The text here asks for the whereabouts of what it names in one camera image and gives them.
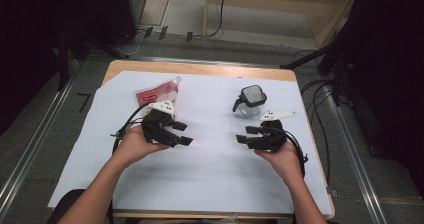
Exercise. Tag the light wooden frame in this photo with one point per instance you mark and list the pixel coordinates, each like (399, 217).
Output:
(266, 4)

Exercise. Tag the black metal stand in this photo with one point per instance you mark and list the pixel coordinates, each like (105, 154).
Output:
(63, 60)
(301, 60)

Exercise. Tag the white paper sheet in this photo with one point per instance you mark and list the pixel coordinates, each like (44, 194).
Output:
(213, 174)

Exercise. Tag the clear jar with black lid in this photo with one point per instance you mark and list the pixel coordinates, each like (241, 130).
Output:
(251, 97)

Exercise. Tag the person's right hand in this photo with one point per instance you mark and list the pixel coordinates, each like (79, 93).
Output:
(286, 162)

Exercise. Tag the red and white spout pouch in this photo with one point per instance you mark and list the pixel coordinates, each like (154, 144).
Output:
(156, 94)

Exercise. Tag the black chair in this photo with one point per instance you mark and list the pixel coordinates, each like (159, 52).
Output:
(66, 200)

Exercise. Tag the black curtain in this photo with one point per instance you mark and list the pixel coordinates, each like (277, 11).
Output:
(33, 34)
(393, 84)

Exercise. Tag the metal floor rail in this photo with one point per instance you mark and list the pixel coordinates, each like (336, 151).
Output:
(173, 60)
(360, 170)
(30, 154)

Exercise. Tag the black tape strip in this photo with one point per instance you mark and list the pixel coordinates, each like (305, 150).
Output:
(148, 32)
(189, 36)
(163, 32)

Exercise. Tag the dark cabinet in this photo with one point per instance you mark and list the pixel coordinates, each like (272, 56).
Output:
(120, 10)

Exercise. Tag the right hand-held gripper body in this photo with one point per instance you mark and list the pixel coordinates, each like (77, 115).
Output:
(271, 135)

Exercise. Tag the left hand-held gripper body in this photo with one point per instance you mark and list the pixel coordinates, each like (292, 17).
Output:
(156, 124)

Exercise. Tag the person's left hand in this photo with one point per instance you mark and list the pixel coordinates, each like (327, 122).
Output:
(135, 145)

